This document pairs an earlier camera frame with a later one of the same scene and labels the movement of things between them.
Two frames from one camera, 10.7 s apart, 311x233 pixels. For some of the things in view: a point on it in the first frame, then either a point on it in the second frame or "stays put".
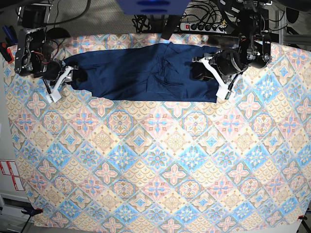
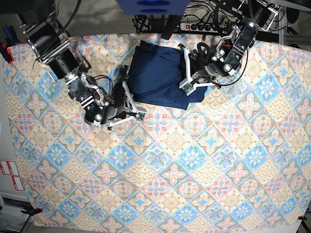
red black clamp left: x=6 y=52 stays put
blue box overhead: x=153 y=7 stays put
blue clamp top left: x=10 y=34 stays put
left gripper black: x=52 y=71 -> x=117 y=105
